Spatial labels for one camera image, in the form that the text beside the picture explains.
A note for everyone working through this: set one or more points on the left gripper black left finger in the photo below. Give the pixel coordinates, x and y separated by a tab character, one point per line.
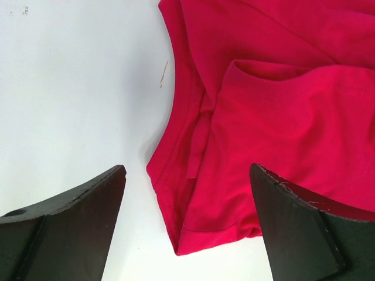
65	237

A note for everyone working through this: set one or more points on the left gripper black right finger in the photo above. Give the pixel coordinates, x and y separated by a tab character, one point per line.
308	236

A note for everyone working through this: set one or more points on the crimson red t shirt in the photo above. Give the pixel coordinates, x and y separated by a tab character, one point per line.
285	84

